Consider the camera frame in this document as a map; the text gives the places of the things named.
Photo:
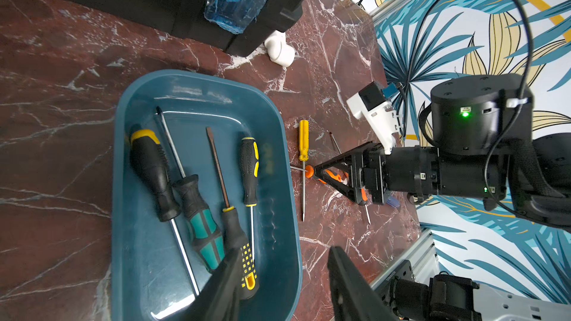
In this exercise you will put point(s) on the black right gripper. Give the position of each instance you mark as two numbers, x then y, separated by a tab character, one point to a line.
411	170

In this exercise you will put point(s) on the yellow-black dotted-grip screwdriver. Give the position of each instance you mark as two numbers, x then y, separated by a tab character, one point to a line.
235	238

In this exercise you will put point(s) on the small red-blue precision screwdriver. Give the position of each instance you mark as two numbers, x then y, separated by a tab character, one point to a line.
393	202

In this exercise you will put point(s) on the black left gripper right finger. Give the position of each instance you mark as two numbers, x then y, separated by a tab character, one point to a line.
352	297

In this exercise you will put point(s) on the green-black handled screwdriver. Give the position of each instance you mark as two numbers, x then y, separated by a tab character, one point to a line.
207	240

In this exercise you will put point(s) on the black yellow-capped screwdriver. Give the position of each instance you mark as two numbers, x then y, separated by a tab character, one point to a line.
150	165

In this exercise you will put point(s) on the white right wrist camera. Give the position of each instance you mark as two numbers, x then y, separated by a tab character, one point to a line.
371	104

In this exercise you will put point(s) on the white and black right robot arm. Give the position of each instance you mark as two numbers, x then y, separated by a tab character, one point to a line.
478	130

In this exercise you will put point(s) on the orange-black stubby screwdriver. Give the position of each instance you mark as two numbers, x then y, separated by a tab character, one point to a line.
309	172

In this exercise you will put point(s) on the small yellow screwdriver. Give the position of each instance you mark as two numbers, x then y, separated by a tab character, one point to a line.
303	157

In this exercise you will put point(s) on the orange precision screwdriver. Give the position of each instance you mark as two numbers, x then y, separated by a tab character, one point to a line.
363	193

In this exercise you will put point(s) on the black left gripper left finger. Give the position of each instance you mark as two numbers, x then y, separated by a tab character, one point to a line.
219	300

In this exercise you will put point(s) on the teal plastic storage tray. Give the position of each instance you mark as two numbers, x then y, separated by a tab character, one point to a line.
229	141

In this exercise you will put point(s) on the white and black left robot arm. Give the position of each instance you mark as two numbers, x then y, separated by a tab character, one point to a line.
446	297

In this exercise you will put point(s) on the white pipe elbow fitting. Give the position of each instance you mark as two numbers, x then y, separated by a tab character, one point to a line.
278	50

